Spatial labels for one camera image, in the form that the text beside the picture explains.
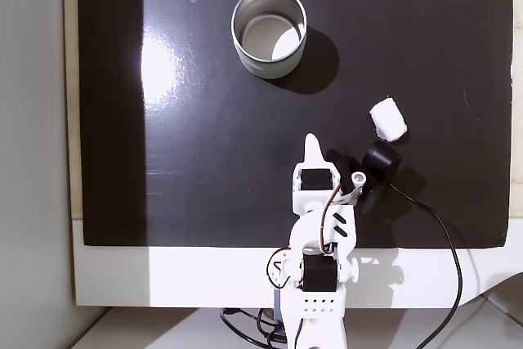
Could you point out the white gauze roll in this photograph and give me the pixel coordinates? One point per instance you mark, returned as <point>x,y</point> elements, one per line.
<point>388,120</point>

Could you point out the black table mat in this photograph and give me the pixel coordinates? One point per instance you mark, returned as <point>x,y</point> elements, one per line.
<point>204,140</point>

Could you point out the pale green steel mug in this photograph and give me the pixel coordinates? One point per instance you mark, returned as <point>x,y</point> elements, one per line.
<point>246,59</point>

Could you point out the black gripper-mounted camera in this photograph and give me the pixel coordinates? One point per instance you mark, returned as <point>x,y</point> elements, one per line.
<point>382,159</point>

